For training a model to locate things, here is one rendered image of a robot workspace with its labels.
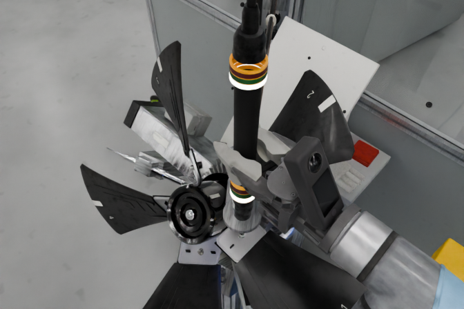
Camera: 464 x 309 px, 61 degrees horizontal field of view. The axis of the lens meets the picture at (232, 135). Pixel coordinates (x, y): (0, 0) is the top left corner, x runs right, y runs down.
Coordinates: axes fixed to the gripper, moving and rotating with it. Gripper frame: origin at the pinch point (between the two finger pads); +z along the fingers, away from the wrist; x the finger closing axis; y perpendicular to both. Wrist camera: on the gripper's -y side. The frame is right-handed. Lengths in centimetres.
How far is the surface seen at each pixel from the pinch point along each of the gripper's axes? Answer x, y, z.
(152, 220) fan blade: -7.3, 43.4, 19.1
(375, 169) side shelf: 59, 62, -9
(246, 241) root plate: -0.1, 29.7, -4.5
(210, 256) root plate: -5.0, 38.8, 1.0
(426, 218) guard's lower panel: 70, 84, -31
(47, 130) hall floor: 8, 151, 169
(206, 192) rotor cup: -1.0, 21.9, 5.7
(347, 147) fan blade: 13.5, 4.5, -12.1
